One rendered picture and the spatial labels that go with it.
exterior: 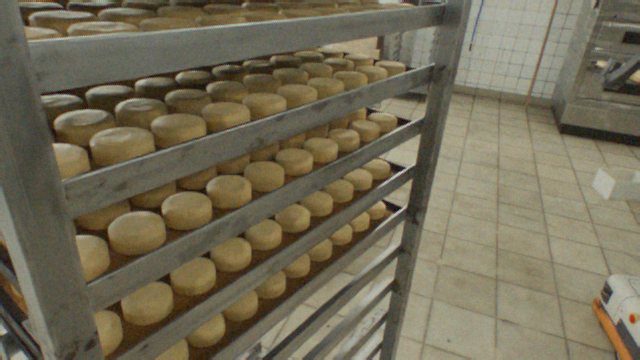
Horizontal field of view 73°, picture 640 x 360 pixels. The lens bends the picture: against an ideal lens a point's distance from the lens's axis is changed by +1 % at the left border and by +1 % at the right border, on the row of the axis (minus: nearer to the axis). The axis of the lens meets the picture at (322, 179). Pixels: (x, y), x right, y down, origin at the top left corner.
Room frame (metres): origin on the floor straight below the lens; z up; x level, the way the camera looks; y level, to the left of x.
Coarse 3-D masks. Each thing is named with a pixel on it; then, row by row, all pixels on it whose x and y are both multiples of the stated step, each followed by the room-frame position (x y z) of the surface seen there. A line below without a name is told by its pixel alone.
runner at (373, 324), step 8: (384, 312) 0.73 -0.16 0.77; (368, 320) 0.70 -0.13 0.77; (376, 320) 0.70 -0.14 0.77; (384, 320) 0.70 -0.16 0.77; (360, 328) 0.68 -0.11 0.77; (368, 328) 0.68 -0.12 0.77; (376, 328) 0.67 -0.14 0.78; (360, 336) 0.66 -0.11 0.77; (368, 336) 0.65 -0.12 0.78; (352, 344) 0.63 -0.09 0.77; (360, 344) 0.62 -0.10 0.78; (344, 352) 0.61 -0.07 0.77; (352, 352) 0.60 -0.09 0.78
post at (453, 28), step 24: (456, 0) 0.70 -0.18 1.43; (456, 24) 0.69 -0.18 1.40; (456, 48) 0.69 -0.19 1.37; (456, 72) 0.71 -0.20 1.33; (432, 96) 0.70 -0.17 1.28; (432, 120) 0.70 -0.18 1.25; (432, 144) 0.69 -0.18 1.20; (432, 168) 0.70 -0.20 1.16; (408, 216) 0.70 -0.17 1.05; (408, 240) 0.70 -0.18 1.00; (408, 264) 0.69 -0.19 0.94; (408, 288) 0.70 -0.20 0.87; (384, 336) 0.70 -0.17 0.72
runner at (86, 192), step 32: (352, 96) 0.52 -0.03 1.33; (384, 96) 0.59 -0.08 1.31; (256, 128) 0.39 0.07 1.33; (288, 128) 0.43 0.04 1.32; (128, 160) 0.29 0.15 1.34; (160, 160) 0.31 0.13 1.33; (192, 160) 0.33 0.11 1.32; (224, 160) 0.36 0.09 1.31; (96, 192) 0.26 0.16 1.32; (128, 192) 0.28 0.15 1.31
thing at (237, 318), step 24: (360, 216) 0.67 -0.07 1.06; (384, 216) 0.71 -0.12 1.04; (336, 240) 0.60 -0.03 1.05; (360, 240) 0.62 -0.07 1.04; (312, 264) 0.54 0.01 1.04; (264, 288) 0.46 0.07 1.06; (288, 288) 0.49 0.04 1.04; (240, 312) 0.41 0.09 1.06; (264, 312) 0.43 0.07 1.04; (192, 336) 0.37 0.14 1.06; (216, 336) 0.38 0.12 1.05
